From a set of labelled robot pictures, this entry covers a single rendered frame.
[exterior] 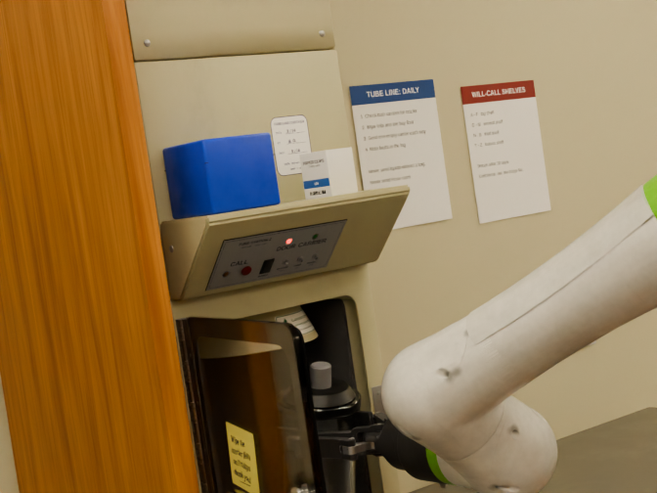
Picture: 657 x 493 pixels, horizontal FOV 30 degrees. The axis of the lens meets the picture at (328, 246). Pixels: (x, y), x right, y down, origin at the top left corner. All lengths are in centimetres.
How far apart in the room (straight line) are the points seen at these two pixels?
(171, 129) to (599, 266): 62
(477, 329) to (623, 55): 167
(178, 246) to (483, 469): 46
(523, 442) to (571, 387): 132
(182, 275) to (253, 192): 14
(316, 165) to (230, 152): 16
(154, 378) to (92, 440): 22
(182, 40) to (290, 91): 17
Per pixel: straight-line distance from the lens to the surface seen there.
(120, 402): 154
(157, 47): 158
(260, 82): 165
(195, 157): 148
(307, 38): 171
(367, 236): 165
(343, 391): 162
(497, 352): 124
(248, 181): 149
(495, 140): 252
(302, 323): 169
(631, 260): 118
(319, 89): 170
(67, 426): 170
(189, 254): 149
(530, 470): 135
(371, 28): 234
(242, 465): 145
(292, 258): 159
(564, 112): 268
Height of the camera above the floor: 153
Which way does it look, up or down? 3 degrees down
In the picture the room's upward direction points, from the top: 8 degrees counter-clockwise
